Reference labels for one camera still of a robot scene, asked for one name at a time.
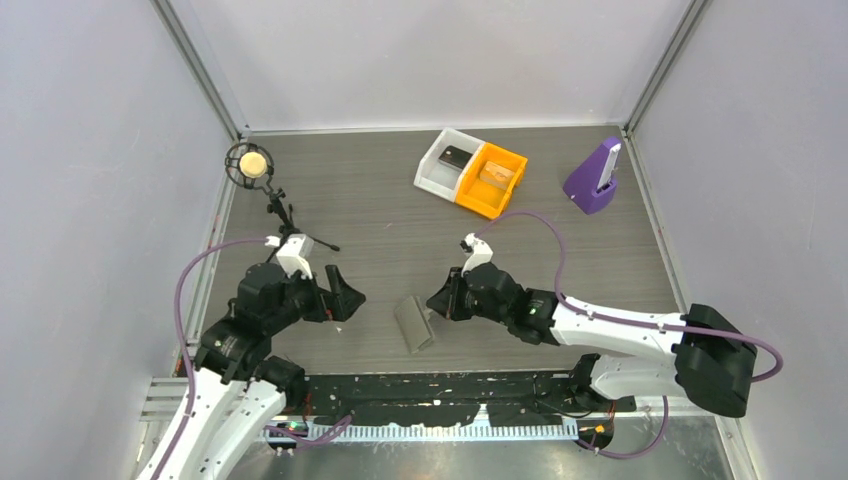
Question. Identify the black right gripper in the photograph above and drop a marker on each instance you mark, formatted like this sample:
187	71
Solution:
447	301

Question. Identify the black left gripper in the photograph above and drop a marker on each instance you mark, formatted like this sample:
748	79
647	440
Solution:
346	301

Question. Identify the beige card holder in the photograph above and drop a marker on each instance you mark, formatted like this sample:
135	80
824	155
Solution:
413	321

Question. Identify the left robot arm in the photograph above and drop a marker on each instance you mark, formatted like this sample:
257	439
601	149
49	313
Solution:
236	385

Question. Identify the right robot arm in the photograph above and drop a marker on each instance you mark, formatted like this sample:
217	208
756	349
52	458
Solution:
697	355

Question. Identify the tan card in orange bin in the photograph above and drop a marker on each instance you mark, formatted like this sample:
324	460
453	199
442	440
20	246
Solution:
496	175

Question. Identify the black card in white bin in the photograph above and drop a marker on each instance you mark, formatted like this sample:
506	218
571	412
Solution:
454	158

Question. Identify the orange plastic bin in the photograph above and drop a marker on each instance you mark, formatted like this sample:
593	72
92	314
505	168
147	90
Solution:
481	198

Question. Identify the white plastic bin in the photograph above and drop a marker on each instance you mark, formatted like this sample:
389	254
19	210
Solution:
440	180

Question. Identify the cream round microphone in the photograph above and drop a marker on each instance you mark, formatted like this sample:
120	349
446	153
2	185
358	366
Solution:
253	165

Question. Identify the purple stand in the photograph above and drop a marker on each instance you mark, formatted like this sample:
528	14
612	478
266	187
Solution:
580	186

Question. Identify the white device in stand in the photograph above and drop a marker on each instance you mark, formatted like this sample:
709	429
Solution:
609	165

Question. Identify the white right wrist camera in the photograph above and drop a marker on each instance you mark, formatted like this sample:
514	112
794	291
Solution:
478	252

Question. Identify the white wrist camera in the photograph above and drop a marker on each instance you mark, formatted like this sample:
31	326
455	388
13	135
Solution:
292	254
478	252

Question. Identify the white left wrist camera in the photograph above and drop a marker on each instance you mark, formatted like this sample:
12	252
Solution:
292	254

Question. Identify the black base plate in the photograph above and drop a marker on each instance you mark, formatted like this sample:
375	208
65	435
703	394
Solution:
510	398

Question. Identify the perforated metal rail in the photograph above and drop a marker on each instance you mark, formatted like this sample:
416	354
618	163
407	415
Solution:
566	430

